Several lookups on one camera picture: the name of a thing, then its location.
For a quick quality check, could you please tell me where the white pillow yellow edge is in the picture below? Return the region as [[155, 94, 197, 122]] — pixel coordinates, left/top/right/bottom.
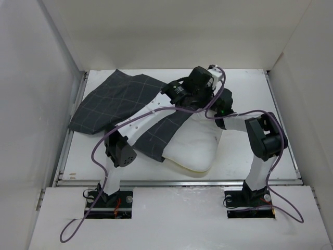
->
[[162, 112, 222, 173]]

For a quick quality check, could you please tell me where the dark grey checked pillowcase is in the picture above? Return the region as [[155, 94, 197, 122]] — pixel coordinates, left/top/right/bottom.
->
[[68, 70, 191, 162]]

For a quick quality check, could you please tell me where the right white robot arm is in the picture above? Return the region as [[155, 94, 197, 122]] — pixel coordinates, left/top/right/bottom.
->
[[213, 89, 288, 209]]

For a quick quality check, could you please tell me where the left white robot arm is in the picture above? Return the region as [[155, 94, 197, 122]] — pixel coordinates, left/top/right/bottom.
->
[[101, 65, 226, 168]]

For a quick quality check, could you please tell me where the front white foam board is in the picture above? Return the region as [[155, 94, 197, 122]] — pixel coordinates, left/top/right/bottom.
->
[[30, 186, 330, 249]]

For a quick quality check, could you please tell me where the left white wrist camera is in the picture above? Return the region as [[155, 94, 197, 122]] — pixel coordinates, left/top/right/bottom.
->
[[208, 64, 225, 88]]

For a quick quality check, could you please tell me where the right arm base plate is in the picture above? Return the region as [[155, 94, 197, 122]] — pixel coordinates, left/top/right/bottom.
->
[[223, 188, 275, 219]]

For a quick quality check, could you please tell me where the left aluminium frame rail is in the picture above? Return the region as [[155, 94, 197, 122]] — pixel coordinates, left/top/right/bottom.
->
[[36, 71, 89, 211]]

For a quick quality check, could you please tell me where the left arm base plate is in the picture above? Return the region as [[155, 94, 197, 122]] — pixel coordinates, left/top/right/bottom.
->
[[86, 190, 133, 219]]

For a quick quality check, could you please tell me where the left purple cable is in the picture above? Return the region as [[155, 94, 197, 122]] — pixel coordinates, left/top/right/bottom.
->
[[59, 66, 227, 243]]

